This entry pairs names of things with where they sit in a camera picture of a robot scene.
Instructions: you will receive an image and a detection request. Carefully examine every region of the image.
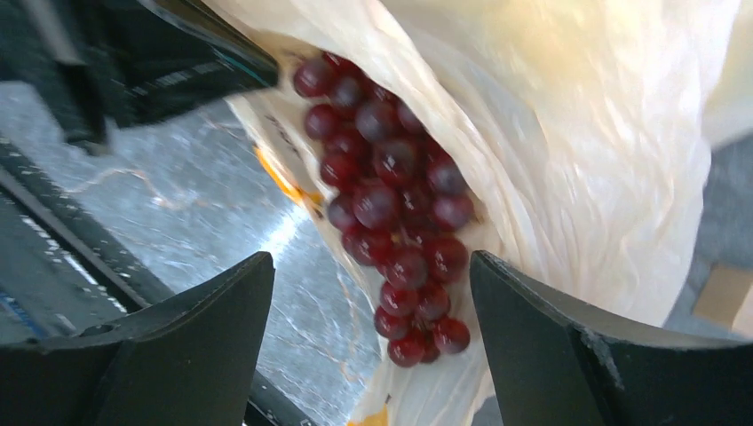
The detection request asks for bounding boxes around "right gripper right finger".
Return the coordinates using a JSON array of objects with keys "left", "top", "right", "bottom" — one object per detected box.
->
[{"left": 470, "top": 251, "right": 752, "bottom": 425}]

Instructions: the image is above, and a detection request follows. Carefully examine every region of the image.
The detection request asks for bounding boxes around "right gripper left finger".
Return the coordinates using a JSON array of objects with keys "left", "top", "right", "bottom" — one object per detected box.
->
[{"left": 1, "top": 252, "right": 275, "bottom": 425}]

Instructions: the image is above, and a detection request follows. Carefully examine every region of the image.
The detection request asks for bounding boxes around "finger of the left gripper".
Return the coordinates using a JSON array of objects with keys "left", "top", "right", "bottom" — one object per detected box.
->
[{"left": 1, "top": 0, "right": 280, "bottom": 155}]

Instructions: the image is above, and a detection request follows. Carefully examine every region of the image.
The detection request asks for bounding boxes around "red fake grape bunch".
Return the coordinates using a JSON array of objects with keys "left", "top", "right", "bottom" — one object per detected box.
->
[{"left": 291, "top": 52, "right": 476, "bottom": 367}]

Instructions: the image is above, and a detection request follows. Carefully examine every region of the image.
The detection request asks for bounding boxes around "beige plastic banana-print bag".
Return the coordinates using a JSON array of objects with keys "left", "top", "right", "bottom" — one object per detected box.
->
[{"left": 210, "top": 1, "right": 752, "bottom": 425}]

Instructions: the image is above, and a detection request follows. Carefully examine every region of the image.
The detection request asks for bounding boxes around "small wooden block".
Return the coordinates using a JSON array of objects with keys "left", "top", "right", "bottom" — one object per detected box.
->
[{"left": 693, "top": 263, "right": 752, "bottom": 338}]

